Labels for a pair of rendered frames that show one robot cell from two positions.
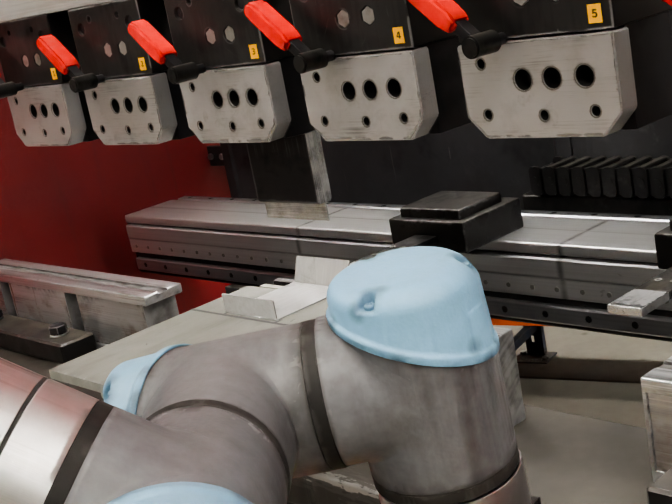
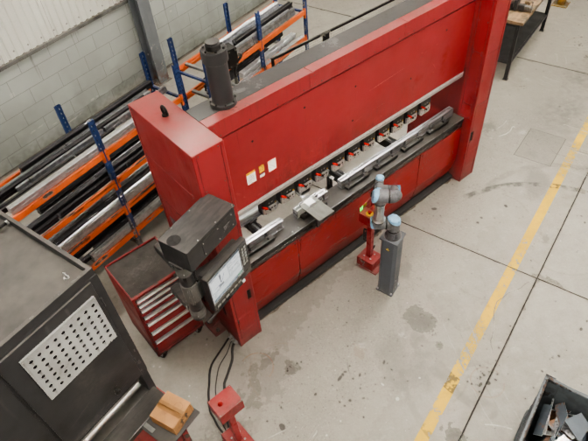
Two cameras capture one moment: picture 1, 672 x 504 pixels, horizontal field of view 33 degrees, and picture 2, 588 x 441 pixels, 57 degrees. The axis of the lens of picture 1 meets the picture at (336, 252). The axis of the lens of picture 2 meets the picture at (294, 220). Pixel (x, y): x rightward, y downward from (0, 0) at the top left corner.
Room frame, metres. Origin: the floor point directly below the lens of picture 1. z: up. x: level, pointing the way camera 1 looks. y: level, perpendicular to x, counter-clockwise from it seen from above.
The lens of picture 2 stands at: (1.06, 3.58, 4.44)
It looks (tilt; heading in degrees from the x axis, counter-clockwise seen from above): 46 degrees down; 274
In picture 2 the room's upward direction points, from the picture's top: 6 degrees counter-clockwise
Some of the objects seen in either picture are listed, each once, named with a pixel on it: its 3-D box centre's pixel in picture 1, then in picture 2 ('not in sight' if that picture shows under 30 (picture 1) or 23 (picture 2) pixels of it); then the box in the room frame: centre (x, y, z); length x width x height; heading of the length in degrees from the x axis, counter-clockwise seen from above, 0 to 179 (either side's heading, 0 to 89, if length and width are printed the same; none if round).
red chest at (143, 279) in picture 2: not in sight; (158, 302); (2.56, 0.75, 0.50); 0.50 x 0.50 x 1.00; 41
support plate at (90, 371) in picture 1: (206, 338); (317, 208); (1.10, 0.15, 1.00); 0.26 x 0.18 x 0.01; 131
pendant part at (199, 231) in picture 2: not in sight; (207, 262); (1.87, 1.17, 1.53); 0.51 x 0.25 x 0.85; 58
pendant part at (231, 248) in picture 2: not in sight; (224, 272); (1.77, 1.17, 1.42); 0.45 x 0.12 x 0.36; 58
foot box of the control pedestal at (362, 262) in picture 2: not in sight; (371, 260); (0.56, 0.00, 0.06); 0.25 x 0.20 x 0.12; 140
